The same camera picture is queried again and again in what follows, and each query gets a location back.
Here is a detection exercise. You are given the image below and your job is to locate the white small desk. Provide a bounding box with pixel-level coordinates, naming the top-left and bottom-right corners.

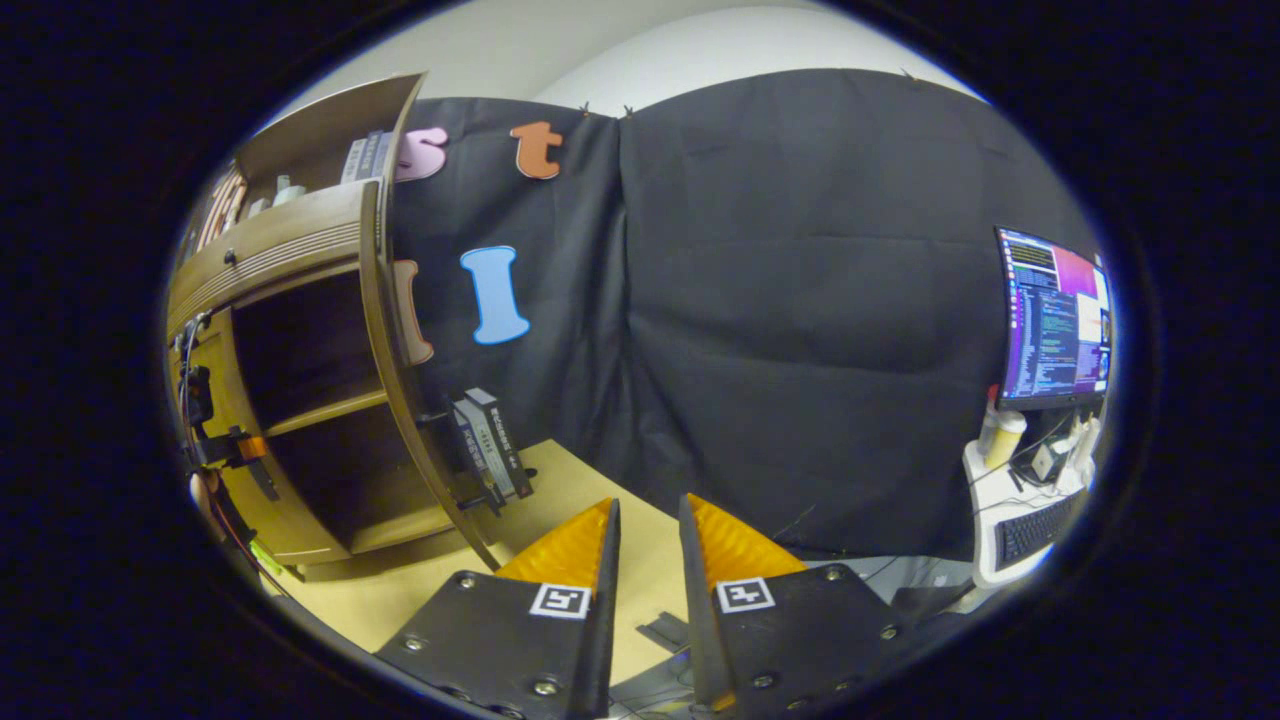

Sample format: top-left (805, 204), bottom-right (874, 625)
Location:
top-left (962, 440), bottom-right (1101, 589)

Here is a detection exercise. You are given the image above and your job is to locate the wooden double-door shoe cabinet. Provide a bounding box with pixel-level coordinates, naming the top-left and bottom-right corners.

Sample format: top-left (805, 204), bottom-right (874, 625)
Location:
top-left (165, 72), bottom-right (506, 583)

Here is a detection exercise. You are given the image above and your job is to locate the cream bottle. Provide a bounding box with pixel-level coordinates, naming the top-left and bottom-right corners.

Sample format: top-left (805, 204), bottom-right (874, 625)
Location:
top-left (978, 385), bottom-right (1028, 471)

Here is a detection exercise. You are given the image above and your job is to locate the black keyboard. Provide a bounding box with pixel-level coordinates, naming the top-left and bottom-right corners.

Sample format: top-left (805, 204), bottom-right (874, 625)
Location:
top-left (993, 490), bottom-right (1086, 573)

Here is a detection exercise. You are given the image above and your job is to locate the grey box with label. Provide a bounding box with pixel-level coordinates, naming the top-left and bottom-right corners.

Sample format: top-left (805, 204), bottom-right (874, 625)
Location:
top-left (452, 398), bottom-right (501, 501)

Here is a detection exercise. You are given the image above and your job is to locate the computer monitor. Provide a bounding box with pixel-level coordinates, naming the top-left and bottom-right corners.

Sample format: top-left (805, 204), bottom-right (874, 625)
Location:
top-left (995, 227), bottom-right (1114, 411)

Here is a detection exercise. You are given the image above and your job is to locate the wooden drawer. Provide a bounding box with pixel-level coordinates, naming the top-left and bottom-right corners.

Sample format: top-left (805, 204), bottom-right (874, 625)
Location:
top-left (165, 180), bottom-right (386, 341)

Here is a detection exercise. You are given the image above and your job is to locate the black box with label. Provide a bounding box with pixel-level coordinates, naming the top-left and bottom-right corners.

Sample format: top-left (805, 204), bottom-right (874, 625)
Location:
top-left (465, 388), bottom-right (534, 499)

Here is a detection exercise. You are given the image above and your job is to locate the wooden cabinet door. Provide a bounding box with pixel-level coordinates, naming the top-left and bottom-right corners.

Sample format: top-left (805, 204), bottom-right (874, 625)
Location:
top-left (360, 255), bottom-right (503, 573)
top-left (170, 310), bottom-right (351, 566)

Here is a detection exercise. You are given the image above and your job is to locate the wooden inner shelf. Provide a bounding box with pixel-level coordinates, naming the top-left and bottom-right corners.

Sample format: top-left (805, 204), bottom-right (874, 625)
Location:
top-left (265, 388), bottom-right (391, 438)

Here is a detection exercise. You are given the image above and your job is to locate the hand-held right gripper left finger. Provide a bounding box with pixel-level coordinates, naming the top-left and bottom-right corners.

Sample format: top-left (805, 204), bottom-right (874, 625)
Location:
top-left (373, 497), bottom-right (622, 720)

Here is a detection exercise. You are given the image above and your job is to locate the black backdrop cloth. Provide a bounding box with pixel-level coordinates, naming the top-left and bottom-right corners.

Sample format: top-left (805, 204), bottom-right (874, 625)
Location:
top-left (385, 68), bottom-right (1101, 561)

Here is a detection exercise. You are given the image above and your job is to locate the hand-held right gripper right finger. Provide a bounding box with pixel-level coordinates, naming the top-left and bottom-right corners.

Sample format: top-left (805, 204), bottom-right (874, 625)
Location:
top-left (679, 493), bottom-right (916, 716)

